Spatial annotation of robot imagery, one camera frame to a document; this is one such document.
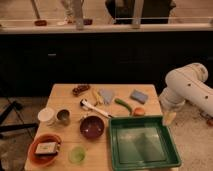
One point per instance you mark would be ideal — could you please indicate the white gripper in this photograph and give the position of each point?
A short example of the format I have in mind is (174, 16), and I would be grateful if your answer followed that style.
(169, 112)

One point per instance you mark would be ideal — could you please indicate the white boxed eraser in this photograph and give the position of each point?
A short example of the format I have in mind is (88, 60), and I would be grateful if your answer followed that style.
(46, 148)

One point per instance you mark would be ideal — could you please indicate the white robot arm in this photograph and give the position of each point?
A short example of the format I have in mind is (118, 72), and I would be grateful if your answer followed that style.
(183, 84)

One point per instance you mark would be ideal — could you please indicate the metal cup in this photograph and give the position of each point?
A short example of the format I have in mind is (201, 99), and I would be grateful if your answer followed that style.
(63, 117)

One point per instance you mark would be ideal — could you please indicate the white paper cup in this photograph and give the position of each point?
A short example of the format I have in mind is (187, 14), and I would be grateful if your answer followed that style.
(47, 116)

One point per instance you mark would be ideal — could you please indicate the orange tomato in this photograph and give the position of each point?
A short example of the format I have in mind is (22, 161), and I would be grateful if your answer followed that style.
(139, 111)

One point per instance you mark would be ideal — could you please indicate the blue sponge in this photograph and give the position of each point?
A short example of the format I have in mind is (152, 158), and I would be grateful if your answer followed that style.
(139, 96)

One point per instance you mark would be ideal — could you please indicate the green plastic tray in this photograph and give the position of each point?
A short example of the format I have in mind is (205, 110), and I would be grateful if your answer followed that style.
(139, 143)

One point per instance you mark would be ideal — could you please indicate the green chili pepper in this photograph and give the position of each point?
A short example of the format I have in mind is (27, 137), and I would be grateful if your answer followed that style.
(124, 104)

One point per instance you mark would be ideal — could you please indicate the grey cloth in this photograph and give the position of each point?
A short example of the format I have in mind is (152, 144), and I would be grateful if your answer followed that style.
(107, 95)

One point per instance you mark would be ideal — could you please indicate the yellow banana toy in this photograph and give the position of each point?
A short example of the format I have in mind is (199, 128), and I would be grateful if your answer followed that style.
(99, 100)

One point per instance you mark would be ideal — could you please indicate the dark red bowl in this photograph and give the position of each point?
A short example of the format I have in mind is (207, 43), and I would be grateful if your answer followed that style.
(92, 127)

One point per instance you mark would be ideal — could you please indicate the brown toy car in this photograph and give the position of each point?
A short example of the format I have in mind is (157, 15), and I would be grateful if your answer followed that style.
(80, 89)

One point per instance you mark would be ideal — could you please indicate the orange plate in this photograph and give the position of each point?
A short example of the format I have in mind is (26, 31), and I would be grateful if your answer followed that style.
(43, 160)

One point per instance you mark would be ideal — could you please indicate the black tripod legs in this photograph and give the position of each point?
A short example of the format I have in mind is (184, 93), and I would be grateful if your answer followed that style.
(10, 119)

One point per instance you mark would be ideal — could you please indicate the red dish on ledge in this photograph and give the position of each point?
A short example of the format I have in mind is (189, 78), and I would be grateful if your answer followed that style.
(40, 23)

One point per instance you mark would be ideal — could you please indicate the white handled brush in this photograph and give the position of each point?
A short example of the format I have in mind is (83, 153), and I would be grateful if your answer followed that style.
(85, 104)

